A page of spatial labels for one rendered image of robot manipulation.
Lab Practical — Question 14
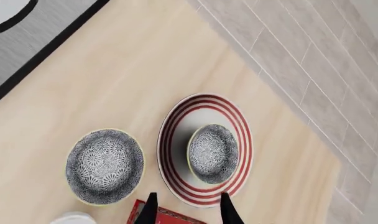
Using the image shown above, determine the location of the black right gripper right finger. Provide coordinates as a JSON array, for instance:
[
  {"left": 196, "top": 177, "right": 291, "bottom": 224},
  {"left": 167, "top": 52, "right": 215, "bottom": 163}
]
[{"left": 220, "top": 190, "right": 246, "bottom": 224}]

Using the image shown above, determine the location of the red printed box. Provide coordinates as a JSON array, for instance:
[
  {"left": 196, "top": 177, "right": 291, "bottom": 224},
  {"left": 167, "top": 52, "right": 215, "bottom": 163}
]
[{"left": 125, "top": 198, "right": 208, "bottom": 224}]

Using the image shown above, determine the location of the small black patterned bowl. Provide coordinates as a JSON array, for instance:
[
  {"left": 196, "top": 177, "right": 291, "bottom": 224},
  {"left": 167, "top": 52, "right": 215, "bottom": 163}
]
[{"left": 187, "top": 123, "right": 240, "bottom": 185}]

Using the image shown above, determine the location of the large black patterned bowl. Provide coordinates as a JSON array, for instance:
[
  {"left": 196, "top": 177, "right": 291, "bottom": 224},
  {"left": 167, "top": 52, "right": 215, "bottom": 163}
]
[{"left": 65, "top": 127, "right": 145, "bottom": 207}]

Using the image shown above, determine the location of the grey rug with black border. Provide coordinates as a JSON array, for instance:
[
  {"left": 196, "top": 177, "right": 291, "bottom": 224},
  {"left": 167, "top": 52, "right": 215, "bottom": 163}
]
[{"left": 0, "top": 0, "right": 111, "bottom": 110}]

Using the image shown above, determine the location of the white plate with red rings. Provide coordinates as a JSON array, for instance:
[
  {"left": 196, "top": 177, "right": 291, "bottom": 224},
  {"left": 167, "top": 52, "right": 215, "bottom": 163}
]
[{"left": 156, "top": 92, "right": 254, "bottom": 209}]

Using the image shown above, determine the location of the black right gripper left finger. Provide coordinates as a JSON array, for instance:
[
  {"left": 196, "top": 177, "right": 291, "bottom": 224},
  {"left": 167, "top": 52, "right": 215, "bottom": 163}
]
[{"left": 137, "top": 192, "right": 160, "bottom": 224}]

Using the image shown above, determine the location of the white round cup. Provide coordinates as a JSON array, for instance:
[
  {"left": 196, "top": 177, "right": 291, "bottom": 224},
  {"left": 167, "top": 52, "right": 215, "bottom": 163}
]
[{"left": 48, "top": 211, "right": 96, "bottom": 224}]

